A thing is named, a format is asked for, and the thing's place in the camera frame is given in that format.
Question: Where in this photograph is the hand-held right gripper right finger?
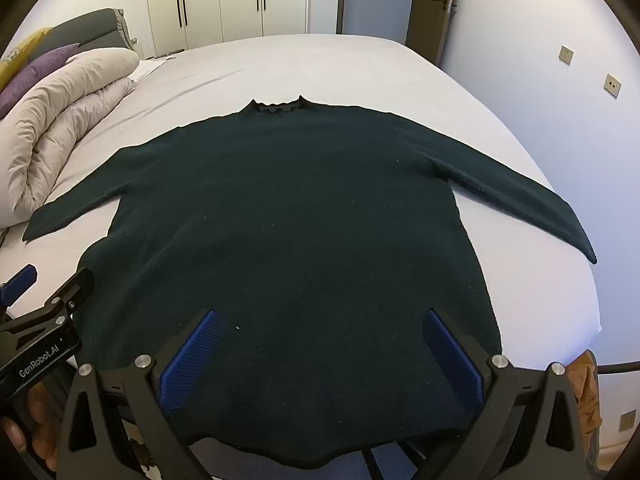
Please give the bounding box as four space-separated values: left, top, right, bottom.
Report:
422 308 608 480

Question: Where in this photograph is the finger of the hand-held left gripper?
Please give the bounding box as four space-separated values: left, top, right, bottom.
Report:
0 264 39 311
0 266 96 347

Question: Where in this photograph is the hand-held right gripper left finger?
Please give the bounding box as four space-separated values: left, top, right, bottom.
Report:
57 308 224 480

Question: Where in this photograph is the dark green sweater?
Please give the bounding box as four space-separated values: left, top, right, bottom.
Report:
22 95 598 471

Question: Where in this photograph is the person's left hand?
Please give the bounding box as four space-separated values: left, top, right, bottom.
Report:
0 386 60 473

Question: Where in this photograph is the brown and white cowhide rug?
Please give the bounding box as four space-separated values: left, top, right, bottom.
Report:
567 349 608 480

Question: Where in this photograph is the beige folded duvet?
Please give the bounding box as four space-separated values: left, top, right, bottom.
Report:
0 47 141 229

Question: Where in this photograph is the purple pillow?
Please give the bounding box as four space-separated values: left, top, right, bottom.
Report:
0 44 81 117

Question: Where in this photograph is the yellow pillow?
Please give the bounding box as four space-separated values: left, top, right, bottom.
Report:
0 27 53 92

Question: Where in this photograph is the grey armchair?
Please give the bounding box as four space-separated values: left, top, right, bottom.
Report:
30 8 135 61

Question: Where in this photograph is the bed with white sheet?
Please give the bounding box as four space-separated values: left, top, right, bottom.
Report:
0 34 602 480

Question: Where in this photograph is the cream wardrobe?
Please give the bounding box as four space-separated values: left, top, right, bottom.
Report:
145 0 312 58

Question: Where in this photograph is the brown wooden door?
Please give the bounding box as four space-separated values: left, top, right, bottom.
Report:
406 0 460 67

